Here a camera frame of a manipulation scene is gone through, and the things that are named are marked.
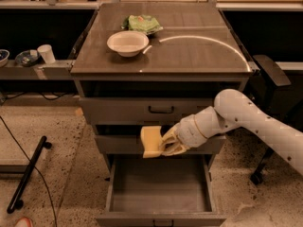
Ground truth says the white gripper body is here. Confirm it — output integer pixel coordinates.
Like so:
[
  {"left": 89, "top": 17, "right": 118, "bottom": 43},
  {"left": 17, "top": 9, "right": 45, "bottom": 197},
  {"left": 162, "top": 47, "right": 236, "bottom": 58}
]
[{"left": 175, "top": 114, "right": 207, "bottom": 148}]

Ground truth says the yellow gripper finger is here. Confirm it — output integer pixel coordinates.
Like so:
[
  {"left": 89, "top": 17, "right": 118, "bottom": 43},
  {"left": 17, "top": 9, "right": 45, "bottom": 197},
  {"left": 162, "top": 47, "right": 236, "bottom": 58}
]
[
  {"left": 161, "top": 126, "right": 179, "bottom": 147},
  {"left": 159, "top": 142, "right": 189, "bottom": 156}
]

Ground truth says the yellow sponge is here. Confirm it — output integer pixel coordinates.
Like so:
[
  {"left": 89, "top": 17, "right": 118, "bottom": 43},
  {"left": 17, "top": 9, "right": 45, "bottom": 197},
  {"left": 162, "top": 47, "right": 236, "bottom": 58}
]
[{"left": 140, "top": 126, "right": 163, "bottom": 158}]

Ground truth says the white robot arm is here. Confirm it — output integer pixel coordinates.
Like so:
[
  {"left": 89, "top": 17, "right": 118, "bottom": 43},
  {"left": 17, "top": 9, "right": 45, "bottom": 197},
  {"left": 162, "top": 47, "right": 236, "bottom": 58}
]
[{"left": 159, "top": 89, "right": 303, "bottom": 174}]

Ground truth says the open bottom drawer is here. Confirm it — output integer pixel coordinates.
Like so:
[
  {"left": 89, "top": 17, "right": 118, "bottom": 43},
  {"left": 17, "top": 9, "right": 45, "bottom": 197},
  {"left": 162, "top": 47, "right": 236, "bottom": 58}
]
[{"left": 97, "top": 155, "right": 226, "bottom": 227}]

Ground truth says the top drawer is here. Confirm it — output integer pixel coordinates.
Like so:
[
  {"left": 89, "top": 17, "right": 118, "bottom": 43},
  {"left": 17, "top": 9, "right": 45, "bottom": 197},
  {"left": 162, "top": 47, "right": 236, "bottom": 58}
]
[{"left": 79, "top": 80, "right": 240, "bottom": 125}]

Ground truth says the grey drawer cabinet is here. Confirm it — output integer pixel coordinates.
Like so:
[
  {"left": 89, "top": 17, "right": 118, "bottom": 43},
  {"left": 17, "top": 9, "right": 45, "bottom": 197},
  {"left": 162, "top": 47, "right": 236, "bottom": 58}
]
[{"left": 69, "top": 1, "right": 254, "bottom": 227}]

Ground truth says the black office chair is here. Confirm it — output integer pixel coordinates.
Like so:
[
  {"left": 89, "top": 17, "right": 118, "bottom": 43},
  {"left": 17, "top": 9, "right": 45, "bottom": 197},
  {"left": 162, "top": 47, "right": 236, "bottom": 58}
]
[{"left": 249, "top": 54, "right": 303, "bottom": 186}]

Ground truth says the white paper cup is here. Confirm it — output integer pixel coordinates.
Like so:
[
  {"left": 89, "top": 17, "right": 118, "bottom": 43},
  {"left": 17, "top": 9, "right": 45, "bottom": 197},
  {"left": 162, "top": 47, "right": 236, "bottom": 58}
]
[{"left": 37, "top": 44, "right": 56, "bottom": 64}]

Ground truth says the black bar on floor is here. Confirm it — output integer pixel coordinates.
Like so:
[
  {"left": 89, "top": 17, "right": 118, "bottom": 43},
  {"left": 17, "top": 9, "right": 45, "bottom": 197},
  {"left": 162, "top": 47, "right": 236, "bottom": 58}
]
[{"left": 7, "top": 136, "right": 52, "bottom": 214}]

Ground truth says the dark patterned bowl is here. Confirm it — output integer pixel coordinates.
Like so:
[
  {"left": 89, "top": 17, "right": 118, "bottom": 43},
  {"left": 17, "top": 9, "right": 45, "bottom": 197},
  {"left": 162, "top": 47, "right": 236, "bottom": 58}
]
[{"left": 15, "top": 49, "right": 41, "bottom": 67}]

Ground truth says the red white shoe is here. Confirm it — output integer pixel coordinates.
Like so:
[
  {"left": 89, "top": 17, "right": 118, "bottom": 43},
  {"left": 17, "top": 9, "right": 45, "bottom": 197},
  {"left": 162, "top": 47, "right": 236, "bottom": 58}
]
[{"left": 14, "top": 217, "right": 33, "bottom": 227}]

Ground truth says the blue white bowl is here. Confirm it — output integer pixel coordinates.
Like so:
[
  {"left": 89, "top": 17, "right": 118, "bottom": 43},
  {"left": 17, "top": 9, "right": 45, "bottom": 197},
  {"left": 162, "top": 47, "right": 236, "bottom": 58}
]
[{"left": 0, "top": 49, "right": 9, "bottom": 67}]

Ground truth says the black floor cable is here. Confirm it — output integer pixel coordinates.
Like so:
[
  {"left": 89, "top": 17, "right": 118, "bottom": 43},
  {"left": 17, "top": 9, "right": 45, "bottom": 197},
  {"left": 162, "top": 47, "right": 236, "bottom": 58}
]
[{"left": 0, "top": 115, "right": 59, "bottom": 227}]

